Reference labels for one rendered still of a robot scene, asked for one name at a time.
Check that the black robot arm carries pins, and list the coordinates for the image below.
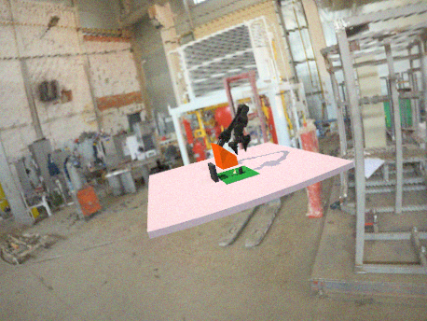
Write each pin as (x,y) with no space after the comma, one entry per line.
(237,123)

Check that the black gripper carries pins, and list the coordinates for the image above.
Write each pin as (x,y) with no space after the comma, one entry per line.
(234,144)

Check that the green circuit board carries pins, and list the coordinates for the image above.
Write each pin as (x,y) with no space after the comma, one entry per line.
(235,176)

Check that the black cooling fan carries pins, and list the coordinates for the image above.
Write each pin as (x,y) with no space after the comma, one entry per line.
(213,172)

